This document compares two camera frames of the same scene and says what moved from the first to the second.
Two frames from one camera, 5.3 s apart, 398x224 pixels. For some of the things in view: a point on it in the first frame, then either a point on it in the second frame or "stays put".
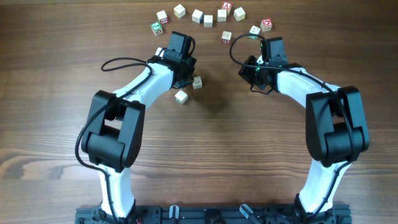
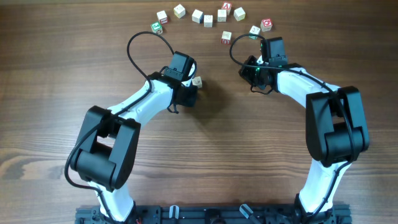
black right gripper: (244, 73) stays put
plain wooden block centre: (222, 15) stays put
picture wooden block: (197, 83) stays put
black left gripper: (184, 78) -> (189, 97)
